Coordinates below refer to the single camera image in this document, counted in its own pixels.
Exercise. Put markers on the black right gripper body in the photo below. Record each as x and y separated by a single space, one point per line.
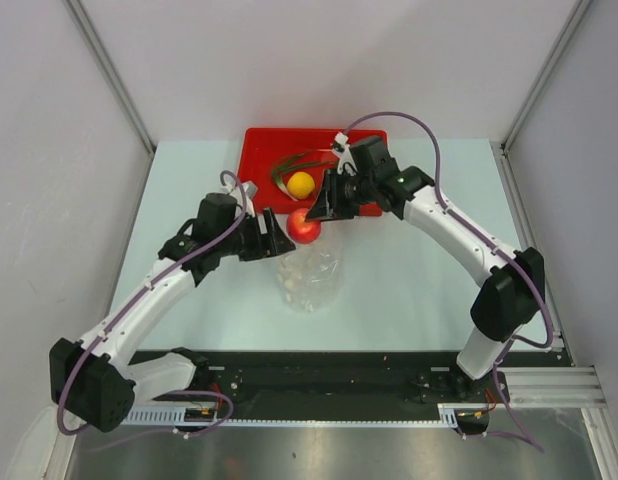
348 192

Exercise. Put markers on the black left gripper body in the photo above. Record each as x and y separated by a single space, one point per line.
241 242

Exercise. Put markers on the red fake tomato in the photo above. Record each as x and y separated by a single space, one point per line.
300 229

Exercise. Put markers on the yellow fake lemon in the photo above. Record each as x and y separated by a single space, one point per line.
300 185

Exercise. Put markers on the clear zip top bag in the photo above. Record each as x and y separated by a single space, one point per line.
311 276

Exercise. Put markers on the green fake chive sprig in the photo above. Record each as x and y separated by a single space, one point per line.
308 159

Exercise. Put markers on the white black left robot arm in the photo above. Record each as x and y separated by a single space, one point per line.
94 379

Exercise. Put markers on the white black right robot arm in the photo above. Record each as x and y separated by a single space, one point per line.
510 281

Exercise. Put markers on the red plastic tray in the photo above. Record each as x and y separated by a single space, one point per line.
270 156

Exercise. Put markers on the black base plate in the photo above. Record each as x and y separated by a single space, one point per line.
349 387

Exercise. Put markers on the aluminium frame post left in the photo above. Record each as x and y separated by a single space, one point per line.
104 62

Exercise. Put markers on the aluminium frame post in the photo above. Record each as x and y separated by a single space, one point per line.
104 62
548 69

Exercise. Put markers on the aluminium rail right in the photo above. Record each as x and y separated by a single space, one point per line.
601 434

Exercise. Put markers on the aluminium frame post right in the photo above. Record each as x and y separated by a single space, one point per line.
548 69

